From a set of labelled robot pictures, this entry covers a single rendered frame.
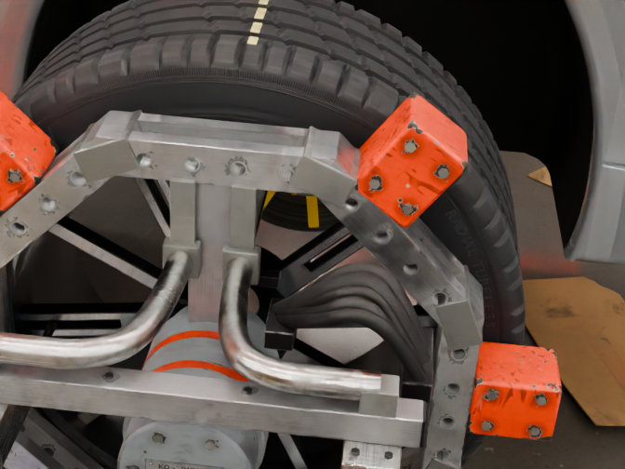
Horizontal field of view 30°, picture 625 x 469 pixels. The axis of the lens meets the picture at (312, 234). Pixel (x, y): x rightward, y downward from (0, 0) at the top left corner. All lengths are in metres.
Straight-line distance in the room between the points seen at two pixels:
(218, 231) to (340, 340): 1.64
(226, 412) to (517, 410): 0.35
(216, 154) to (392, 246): 0.19
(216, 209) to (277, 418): 0.23
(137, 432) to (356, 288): 0.24
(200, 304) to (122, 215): 2.05
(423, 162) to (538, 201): 2.40
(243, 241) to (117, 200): 2.19
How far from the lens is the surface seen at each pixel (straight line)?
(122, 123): 1.13
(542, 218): 3.38
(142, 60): 1.16
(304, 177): 1.08
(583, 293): 3.03
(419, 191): 1.08
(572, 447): 2.56
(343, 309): 1.01
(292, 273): 1.26
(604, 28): 1.56
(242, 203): 1.10
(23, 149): 1.16
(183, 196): 1.11
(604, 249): 1.70
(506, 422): 1.24
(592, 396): 2.70
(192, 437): 1.09
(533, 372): 1.23
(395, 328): 1.02
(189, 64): 1.15
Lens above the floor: 1.60
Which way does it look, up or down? 31 degrees down
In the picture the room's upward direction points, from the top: 4 degrees clockwise
